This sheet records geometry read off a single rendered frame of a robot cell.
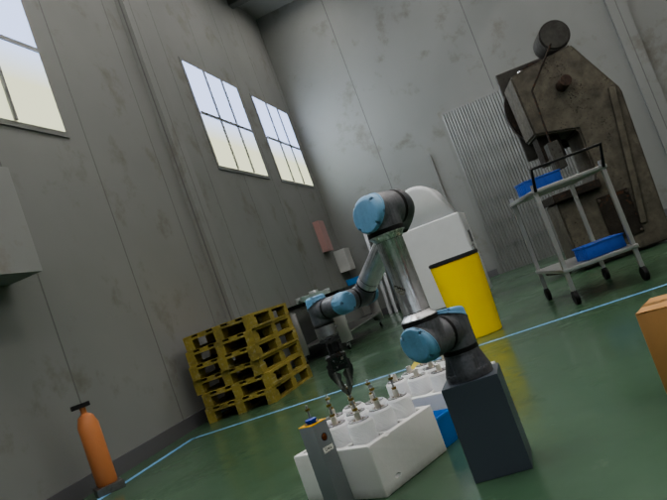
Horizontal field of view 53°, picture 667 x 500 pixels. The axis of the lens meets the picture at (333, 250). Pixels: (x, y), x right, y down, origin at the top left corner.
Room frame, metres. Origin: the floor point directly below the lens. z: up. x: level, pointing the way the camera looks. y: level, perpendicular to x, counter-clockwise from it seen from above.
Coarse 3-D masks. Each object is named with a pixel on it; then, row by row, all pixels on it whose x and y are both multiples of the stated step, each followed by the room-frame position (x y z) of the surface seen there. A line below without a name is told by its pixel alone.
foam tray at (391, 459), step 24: (384, 432) 2.37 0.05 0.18; (408, 432) 2.42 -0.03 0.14; (432, 432) 2.51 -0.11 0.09; (360, 456) 2.29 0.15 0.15; (384, 456) 2.30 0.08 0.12; (408, 456) 2.38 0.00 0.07; (432, 456) 2.47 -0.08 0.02; (312, 480) 2.48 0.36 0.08; (360, 480) 2.32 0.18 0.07; (384, 480) 2.27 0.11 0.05; (408, 480) 2.35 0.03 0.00
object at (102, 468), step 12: (72, 408) 4.31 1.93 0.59; (84, 408) 4.36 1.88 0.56; (84, 420) 4.32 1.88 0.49; (96, 420) 4.37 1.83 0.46; (84, 432) 4.30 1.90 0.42; (96, 432) 4.33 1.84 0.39; (84, 444) 4.31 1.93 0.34; (96, 444) 4.31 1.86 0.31; (96, 456) 4.31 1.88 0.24; (108, 456) 4.36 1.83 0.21; (96, 468) 4.30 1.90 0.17; (108, 468) 4.33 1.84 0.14; (96, 480) 4.31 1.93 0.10; (108, 480) 4.31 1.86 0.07; (120, 480) 4.32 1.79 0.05; (96, 492) 4.26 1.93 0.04; (108, 492) 4.28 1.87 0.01
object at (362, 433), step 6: (366, 420) 2.33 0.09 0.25; (372, 420) 2.35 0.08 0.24; (348, 426) 2.34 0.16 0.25; (354, 426) 2.32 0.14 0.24; (360, 426) 2.32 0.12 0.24; (366, 426) 2.32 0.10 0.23; (372, 426) 2.34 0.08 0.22; (348, 432) 2.36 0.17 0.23; (354, 432) 2.32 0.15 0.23; (360, 432) 2.32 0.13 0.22; (366, 432) 2.32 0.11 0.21; (372, 432) 2.33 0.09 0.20; (354, 438) 2.33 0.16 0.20; (360, 438) 2.32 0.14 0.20; (366, 438) 2.32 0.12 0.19; (372, 438) 2.32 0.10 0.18; (354, 444) 2.34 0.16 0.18; (360, 444) 2.32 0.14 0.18
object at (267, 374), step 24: (264, 312) 6.28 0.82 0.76; (288, 312) 6.80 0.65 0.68; (192, 336) 5.97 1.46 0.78; (216, 336) 5.90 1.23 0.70; (240, 336) 5.83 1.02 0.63; (264, 336) 6.78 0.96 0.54; (288, 336) 6.66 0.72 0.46; (192, 360) 5.97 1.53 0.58; (216, 360) 5.92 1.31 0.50; (240, 360) 6.74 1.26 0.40; (264, 360) 6.78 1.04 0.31; (288, 360) 6.33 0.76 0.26; (216, 384) 6.29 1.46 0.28; (240, 384) 5.87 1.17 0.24; (264, 384) 5.82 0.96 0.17; (288, 384) 6.23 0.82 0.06; (216, 408) 5.96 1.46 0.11; (240, 408) 5.87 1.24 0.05
